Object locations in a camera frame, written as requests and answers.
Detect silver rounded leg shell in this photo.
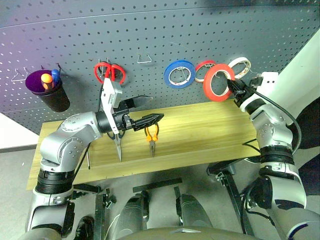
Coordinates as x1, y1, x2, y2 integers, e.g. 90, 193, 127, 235
176, 193, 214, 229
116, 191, 151, 235

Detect blue black handled scissors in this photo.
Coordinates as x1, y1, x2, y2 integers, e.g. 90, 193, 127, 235
106, 129, 125, 162

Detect dark purple plastic cup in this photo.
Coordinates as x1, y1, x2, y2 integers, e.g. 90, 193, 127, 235
25, 69, 71, 113

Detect orange handled screwdriver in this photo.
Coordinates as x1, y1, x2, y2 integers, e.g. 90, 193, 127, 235
40, 73, 54, 90

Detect grey perforated pegboard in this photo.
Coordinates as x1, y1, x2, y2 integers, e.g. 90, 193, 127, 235
0, 0, 320, 136

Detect dark grey rounded shell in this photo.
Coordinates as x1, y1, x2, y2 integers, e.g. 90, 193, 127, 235
24, 225, 263, 240

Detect blue tape roll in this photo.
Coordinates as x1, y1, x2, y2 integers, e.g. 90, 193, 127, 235
163, 59, 197, 89

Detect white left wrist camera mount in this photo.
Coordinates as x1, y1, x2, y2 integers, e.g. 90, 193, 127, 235
100, 77, 124, 135

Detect narrow red tape roll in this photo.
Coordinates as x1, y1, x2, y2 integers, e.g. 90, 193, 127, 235
194, 59, 217, 84

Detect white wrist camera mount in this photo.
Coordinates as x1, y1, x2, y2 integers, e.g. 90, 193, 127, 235
239, 71, 280, 115
100, 77, 124, 135

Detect black table leg frame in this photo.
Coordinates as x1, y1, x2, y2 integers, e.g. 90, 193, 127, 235
72, 183, 118, 240
206, 159, 254, 236

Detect white tape roll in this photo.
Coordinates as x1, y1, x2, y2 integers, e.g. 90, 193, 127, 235
227, 56, 252, 80

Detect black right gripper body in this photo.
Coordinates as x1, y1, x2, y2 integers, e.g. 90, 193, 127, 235
232, 85, 255, 108

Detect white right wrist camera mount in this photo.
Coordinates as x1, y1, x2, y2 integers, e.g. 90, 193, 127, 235
239, 71, 280, 115

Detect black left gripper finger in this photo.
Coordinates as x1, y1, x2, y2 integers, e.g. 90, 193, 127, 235
124, 95, 154, 110
131, 113, 165, 133

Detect blue handled screwdriver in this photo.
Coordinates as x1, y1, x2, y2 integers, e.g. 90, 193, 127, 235
51, 68, 61, 87

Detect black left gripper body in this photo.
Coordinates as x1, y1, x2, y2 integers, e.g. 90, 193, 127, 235
112, 101, 138, 132

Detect black shoe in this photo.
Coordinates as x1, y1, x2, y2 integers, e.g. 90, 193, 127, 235
76, 216, 95, 240

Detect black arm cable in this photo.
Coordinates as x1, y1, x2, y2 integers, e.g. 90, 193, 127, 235
73, 146, 89, 177
250, 74, 302, 155

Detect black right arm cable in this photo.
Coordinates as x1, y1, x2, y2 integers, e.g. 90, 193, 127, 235
250, 74, 302, 155

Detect black flat cross bar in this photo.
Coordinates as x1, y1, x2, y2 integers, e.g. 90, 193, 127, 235
132, 177, 183, 193

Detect red handled scissors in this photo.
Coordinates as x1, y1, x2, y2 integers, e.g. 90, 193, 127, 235
93, 61, 127, 87

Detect orange black needle-nose pliers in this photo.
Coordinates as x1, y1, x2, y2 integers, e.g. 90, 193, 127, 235
144, 123, 160, 158

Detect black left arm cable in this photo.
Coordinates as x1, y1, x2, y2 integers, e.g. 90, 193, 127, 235
73, 146, 89, 177

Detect wide red tape roll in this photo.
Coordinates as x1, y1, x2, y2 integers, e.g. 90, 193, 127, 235
203, 63, 236, 102

